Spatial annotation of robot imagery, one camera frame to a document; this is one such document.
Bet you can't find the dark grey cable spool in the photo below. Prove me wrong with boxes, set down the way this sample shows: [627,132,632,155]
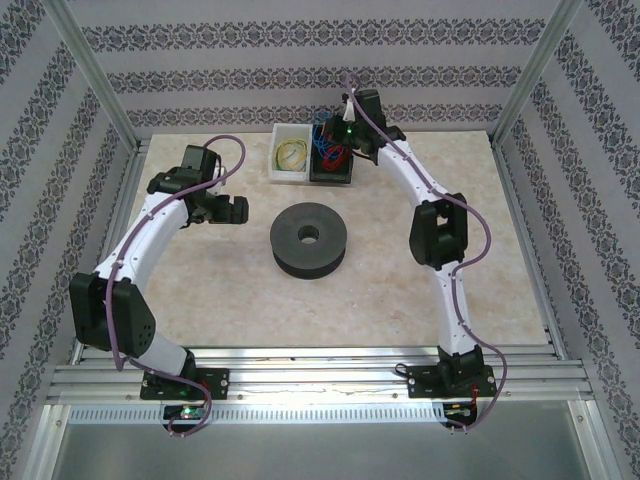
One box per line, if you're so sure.
[269,202,349,281]

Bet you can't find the black plastic bin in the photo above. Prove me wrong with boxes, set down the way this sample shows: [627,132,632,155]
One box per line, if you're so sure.
[308,123,356,184]

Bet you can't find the white plastic bin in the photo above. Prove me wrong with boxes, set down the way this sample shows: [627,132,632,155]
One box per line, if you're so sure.
[268,123,313,185]

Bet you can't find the red cable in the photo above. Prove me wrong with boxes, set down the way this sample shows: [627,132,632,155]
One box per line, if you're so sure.
[323,146,349,173]

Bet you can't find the yellow cable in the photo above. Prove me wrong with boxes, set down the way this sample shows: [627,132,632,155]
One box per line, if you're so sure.
[273,139,308,170]

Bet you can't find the green cable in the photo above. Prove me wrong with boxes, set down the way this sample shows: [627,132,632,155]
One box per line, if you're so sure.
[277,143,308,169]

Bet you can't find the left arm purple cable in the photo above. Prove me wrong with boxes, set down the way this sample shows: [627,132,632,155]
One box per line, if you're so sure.
[112,135,247,441]

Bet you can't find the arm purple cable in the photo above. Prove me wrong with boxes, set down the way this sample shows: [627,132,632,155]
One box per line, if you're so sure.
[112,135,247,441]
[344,74,509,434]

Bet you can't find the left aluminium side rail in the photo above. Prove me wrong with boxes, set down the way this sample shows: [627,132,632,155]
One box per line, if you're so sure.
[73,138,152,351]

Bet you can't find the aluminium side rail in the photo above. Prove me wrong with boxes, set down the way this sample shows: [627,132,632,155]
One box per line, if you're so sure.
[73,138,152,351]
[491,139,569,351]

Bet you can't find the left aluminium corner post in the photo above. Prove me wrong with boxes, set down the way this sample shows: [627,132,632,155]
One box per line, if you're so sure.
[45,0,140,147]

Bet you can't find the aluminium corner post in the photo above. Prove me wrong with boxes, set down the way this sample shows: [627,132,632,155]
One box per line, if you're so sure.
[491,0,587,145]
[45,0,140,147]

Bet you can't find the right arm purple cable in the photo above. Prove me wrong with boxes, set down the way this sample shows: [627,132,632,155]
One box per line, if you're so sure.
[344,74,509,434]

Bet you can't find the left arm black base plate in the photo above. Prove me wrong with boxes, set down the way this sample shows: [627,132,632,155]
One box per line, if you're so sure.
[139,367,231,402]

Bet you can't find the right aluminium corner post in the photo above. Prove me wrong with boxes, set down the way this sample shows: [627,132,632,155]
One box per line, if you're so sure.
[491,0,587,145]

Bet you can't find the aluminium front rail frame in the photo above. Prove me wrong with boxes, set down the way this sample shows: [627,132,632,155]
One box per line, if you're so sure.
[45,343,595,403]

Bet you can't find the right aluminium side rail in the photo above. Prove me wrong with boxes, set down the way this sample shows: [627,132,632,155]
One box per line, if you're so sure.
[491,139,569,351]

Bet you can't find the slotted grey cable duct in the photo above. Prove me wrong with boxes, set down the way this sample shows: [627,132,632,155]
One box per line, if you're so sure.
[66,403,447,425]

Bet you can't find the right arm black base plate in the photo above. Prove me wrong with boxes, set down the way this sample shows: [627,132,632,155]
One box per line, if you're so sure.
[407,363,497,400]

